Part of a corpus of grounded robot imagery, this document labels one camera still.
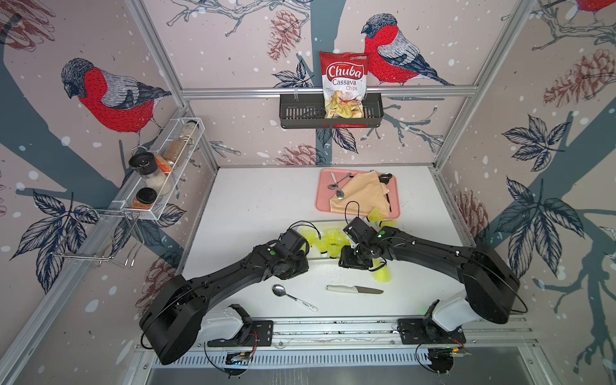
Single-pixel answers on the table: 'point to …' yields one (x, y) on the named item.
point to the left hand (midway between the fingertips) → (312, 263)
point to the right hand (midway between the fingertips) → (342, 264)
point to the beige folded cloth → (363, 193)
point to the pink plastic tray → (330, 181)
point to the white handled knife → (360, 289)
